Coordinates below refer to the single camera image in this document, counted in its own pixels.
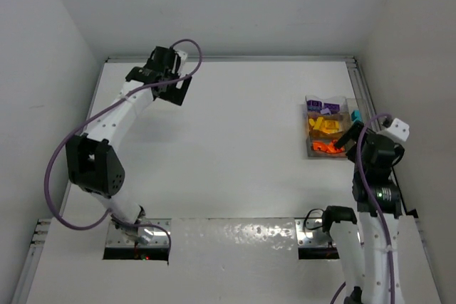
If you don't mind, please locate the teal duplo brick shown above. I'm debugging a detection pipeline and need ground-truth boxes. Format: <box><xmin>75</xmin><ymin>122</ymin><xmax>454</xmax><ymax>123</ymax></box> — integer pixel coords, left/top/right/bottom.
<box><xmin>351</xmin><ymin>110</ymin><xmax>363</xmax><ymax>122</ymax></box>

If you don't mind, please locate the yellow duplo brick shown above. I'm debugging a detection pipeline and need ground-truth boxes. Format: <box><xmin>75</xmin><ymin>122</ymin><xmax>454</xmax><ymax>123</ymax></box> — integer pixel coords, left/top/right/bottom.
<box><xmin>309</xmin><ymin>117</ymin><xmax>340</xmax><ymax>134</ymax></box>

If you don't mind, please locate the purple round flower lego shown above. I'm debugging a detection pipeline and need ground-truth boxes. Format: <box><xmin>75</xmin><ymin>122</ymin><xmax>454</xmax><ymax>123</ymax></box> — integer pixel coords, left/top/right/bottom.
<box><xmin>306</xmin><ymin>100</ymin><xmax>323</xmax><ymax>112</ymax></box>

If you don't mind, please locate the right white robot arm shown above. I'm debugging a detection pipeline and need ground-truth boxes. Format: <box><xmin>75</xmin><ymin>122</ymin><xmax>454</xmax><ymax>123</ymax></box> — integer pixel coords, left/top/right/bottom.
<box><xmin>322</xmin><ymin>117</ymin><xmax>410</xmax><ymax>303</ymax></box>

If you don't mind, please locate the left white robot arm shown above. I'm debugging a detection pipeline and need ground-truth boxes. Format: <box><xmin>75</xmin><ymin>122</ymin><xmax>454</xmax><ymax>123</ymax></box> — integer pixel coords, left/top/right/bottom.
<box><xmin>66</xmin><ymin>46</ymin><xmax>191</xmax><ymax>227</ymax></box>

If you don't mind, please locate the pile of small orange legos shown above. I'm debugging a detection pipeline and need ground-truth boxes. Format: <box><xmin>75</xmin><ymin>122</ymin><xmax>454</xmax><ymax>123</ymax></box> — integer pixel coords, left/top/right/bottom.
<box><xmin>311</xmin><ymin>140</ymin><xmax>345</xmax><ymax>154</ymax></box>

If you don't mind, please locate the clear plastic container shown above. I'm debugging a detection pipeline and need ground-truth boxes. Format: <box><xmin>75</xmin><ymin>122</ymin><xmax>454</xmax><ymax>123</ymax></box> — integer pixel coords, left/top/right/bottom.
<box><xmin>302</xmin><ymin>95</ymin><xmax>368</xmax><ymax>159</ymax></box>

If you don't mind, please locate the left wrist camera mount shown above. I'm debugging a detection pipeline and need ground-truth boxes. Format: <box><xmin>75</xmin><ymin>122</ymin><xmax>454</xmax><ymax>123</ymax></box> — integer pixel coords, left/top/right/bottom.
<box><xmin>174</xmin><ymin>50</ymin><xmax>188</xmax><ymax>73</ymax></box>

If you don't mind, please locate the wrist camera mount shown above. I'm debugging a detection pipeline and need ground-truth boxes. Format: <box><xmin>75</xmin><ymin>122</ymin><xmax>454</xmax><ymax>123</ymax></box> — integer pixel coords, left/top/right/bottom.
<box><xmin>174</xmin><ymin>50</ymin><xmax>188</xmax><ymax>73</ymax></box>
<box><xmin>385</xmin><ymin>118</ymin><xmax>410</xmax><ymax>144</ymax></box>

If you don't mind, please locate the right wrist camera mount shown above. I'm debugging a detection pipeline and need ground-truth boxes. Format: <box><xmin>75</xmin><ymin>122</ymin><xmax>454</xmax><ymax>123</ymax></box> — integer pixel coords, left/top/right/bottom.
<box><xmin>385</xmin><ymin>118</ymin><xmax>410</xmax><ymax>144</ymax></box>

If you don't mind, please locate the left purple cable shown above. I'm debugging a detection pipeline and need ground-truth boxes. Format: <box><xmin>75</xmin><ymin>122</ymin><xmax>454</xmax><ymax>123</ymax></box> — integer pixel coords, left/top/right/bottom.
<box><xmin>43</xmin><ymin>38</ymin><xmax>203</xmax><ymax>257</ymax></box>

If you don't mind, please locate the purple cable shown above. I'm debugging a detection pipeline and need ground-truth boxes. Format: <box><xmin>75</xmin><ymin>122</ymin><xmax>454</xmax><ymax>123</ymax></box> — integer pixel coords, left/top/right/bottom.
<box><xmin>329</xmin><ymin>112</ymin><xmax>397</xmax><ymax>304</ymax></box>
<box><xmin>43</xmin><ymin>38</ymin><xmax>203</xmax><ymax>257</ymax></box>

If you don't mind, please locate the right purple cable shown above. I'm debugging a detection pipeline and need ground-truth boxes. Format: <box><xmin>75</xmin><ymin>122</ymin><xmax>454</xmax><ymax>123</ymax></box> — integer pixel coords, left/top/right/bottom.
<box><xmin>329</xmin><ymin>112</ymin><xmax>397</xmax><ymax>304</ymax></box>

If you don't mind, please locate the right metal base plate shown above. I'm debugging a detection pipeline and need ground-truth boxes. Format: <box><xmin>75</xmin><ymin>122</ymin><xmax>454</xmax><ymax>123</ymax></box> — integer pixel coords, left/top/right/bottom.
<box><xmin>294</xmin><ymin>218</ymin><xmax>361</xmax><ymax>248</ymax></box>

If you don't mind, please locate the metal base plate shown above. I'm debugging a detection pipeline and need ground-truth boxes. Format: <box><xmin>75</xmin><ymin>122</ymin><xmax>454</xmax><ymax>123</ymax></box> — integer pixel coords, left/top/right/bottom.
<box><xmin>105</xmin><ymin>219</ymin><xmax>171</xmax><ymax>248</ymax></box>
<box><xmin>294</xmin><ymin>218</ymin><xmax>361</xmax><ymax>248</ymax></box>

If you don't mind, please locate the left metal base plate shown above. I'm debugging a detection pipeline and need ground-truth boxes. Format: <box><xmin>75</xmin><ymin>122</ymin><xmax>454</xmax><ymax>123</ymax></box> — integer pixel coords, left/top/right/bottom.
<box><xmin>105</xmin><ymin>219</ymin><xmax>171</xmax><ymax>248</ymax></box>

